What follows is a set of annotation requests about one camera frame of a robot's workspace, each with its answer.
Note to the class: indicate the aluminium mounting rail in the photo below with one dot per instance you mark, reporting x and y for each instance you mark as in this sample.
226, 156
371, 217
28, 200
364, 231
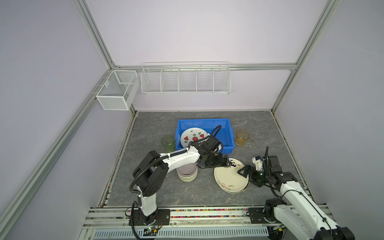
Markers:
186, 223

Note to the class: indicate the long white wire basket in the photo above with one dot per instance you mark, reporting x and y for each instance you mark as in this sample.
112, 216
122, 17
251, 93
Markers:
177, 78

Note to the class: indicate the amber glass cup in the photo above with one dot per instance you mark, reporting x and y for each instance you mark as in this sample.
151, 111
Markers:
242, 136

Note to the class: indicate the green glass cup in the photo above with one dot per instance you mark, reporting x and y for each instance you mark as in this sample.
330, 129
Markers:
169, 143

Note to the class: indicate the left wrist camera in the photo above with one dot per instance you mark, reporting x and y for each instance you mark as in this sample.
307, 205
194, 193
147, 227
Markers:
211, 141

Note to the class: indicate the purple top bowl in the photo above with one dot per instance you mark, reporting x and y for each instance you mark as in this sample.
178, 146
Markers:
187, 170

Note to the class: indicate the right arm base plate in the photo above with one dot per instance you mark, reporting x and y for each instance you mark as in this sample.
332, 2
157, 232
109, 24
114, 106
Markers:
257, 215

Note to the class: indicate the cream floral plate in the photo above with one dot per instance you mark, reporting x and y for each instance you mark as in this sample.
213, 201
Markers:
228, 178

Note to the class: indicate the watermelon pattern plate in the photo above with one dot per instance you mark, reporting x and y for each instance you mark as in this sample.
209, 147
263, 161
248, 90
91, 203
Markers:
192, 135

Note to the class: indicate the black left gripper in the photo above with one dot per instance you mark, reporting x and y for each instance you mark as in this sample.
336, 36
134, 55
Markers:
219, 162

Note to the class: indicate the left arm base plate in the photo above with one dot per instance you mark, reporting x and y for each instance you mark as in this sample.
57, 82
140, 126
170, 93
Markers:
159, 217

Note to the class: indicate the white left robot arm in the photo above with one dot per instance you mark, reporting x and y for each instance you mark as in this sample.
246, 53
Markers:
150, 174

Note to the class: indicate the blue plastic bin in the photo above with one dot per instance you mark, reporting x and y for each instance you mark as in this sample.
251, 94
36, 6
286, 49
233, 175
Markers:
225, 134

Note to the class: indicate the stacked lower bowls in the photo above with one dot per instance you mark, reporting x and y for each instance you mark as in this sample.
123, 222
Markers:
188, 178

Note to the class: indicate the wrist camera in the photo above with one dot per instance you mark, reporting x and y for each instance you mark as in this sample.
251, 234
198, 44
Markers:
211, 141
265, 164

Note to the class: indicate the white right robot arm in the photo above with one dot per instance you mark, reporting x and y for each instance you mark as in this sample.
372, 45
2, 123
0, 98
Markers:
294, 208

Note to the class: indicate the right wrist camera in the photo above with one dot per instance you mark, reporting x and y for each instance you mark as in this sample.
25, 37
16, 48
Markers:
265, 164

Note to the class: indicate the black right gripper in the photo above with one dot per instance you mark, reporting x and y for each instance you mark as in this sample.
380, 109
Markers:
247, 167

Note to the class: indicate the small white mesh basket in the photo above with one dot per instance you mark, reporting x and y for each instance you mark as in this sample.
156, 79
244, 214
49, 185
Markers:
118, 91

